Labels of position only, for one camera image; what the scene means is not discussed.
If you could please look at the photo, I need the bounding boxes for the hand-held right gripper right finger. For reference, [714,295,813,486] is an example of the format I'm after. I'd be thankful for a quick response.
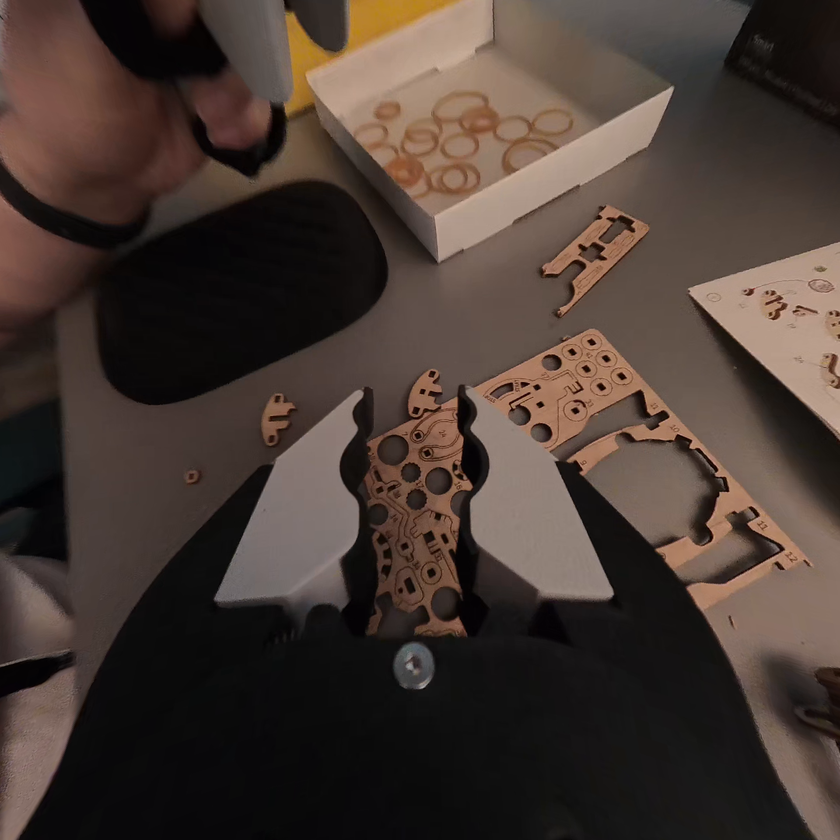
[455,385,616,614]

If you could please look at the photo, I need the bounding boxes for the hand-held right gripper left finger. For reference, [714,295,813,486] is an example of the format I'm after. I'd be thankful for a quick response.
[214,387,375,616]

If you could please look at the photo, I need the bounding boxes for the small curved wooden part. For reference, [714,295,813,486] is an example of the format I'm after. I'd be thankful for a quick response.
[261,392,296,447]
[407,369,442,420]

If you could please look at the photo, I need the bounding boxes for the white cardboard box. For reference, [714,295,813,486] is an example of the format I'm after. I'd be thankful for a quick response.
[306,0,676,263]

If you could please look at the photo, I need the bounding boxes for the person's left forearm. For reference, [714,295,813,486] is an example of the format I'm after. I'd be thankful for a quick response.
[0,197,147,352]

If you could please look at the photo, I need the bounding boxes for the wooden parts sheet large cutouts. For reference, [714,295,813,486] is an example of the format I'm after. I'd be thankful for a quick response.
[474,328,812,613]

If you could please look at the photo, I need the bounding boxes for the wooden model assembly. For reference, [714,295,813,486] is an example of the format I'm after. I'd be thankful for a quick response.
[793,666,840,748]

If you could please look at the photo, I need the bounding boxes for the black model kit box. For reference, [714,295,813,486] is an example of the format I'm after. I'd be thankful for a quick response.
[724,0,840,126]

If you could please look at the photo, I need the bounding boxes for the person's left hand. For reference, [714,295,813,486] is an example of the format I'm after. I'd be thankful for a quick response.
[0,0,271,227]

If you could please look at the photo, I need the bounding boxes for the yellow plastic bin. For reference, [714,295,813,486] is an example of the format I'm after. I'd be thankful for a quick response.
[285,0,401,119]

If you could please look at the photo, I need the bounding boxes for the pile of rubber bands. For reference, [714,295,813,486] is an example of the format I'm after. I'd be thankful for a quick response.
[353,91,577,200]

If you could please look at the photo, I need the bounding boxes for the black ribbed oval pad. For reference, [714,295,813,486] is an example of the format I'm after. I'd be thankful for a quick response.
[97,180,389,406]

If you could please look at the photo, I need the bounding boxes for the black wristband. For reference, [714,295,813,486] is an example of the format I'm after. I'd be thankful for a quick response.
[0,161,151,250]

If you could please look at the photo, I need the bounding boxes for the dark teal chair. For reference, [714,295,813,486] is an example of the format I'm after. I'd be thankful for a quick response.
[0,394,70,559]

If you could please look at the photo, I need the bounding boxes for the instruction booklet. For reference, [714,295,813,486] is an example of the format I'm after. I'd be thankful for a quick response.
[688,241,840,442]

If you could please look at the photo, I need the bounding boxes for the wooden frame-shaped part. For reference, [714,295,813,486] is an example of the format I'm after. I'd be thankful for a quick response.
[541,205,651,318]

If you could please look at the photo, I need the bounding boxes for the black neck strap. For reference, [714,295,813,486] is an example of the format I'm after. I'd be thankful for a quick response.
[0,650,74,698]

